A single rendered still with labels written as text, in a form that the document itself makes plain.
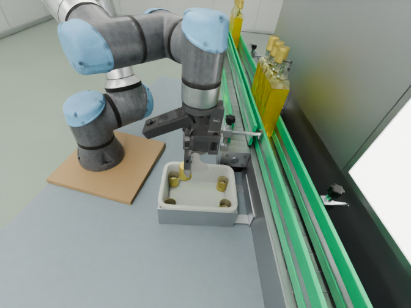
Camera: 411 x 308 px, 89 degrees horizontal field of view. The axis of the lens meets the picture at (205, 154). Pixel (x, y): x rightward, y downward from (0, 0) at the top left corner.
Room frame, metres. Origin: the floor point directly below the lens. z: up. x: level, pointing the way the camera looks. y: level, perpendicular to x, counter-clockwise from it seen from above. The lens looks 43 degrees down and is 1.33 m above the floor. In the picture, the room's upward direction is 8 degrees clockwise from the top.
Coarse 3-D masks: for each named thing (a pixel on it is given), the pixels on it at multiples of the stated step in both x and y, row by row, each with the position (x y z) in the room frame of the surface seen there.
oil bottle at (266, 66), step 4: (264, 64) 0.76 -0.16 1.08; (268, 64) 0.75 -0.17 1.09; (272, 64) 0.75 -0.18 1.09; (264, 68) 0.74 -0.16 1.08; (268, 68) 0.73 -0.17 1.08; (260, 72) 0.77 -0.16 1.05; (264, 72) 0.73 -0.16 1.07; (260, 76) 0.76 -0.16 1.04; (260, 80) 0.75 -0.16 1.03; (256, 84) 0.78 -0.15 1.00; (260, 84) 0.74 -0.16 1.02; (256, 88) 0.76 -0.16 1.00; (260, 88) 0.73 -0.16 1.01; (256, 92) 0.75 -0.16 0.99; (256, 96) 0.74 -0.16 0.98; (256, 100) 0.73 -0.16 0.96
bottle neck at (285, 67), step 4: (284, 60) 0.64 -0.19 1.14; (288, 60) 0.65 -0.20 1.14; (284, 64) 0.63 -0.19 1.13; (288, 64) 0.63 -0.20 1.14; (280, 68) 0.64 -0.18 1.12; (284, 68) 0.63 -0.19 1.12; (288, 68) 0.63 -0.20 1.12; (280, 72) 0.64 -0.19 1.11; (284, 72) 0.63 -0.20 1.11; (288, 72) 0.64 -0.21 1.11; (280, 76) 0.63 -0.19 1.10; (284, 76) 0.63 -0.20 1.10
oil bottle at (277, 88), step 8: (272, 80) 0.64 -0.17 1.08; (280, 80) 0.63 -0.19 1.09; (288, 80) 0.64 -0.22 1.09; (272, 88) 0.62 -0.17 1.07; (280, 88) 0.62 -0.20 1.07; (288, 88) 0.62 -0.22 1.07; (264, 96) 0.66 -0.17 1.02; (272, 96) 0.62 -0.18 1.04; (280, 96) 0.62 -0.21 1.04; (264, 104) 0.64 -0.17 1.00; (272, 104) 0.62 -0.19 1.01; (280, 104) 0.62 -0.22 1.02; (264, 112) 0.62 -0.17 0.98; (272, 112) 0.62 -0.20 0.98; (264, 120) 0.62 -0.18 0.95; (272, 120) 0.62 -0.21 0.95; (272, 128) 0.62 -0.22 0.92
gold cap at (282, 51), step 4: (280, 48) 0.69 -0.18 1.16; (284, 48) 0.69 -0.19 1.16; (288, 48) 0.69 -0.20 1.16; (280, 52) 0.69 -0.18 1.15; (284, 52) 0.69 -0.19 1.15; (288, 52) 0.69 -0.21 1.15; (276, 56) 0.70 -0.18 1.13; (280, 56) 0.69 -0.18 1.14; (284, 56) 0.69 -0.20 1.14; (276, 60) 0.69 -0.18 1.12; (280, 60) 0.69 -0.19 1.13
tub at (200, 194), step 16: (192, 176) 0.46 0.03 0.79; (208, 176) 0.47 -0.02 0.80; (160, 192) 0.34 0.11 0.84; (176, 192) 0.40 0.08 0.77; (192, 192) 0.41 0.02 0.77; (208, 192) 0.42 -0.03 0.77; (224, 192) 0.43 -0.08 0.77; (176, 208) 0.30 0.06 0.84; (192, 208) 0.31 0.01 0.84; (208, 208) 0.32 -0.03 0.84; (224, 208) 0.32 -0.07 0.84
